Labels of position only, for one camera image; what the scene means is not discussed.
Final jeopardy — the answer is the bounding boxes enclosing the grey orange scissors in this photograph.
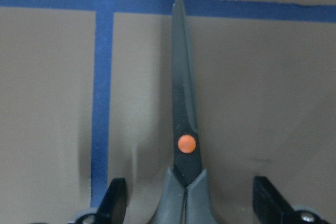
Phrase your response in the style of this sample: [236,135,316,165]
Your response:
[150,0,218,223]

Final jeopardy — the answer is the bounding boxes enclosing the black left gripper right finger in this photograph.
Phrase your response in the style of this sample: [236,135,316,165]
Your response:
[253,176,299,224]

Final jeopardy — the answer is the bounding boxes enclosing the brown paper table mat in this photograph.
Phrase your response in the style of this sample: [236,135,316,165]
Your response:
[1,0,335,223]

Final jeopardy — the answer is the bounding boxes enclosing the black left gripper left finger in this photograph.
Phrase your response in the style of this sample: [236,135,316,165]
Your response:
[96,178,127,224]

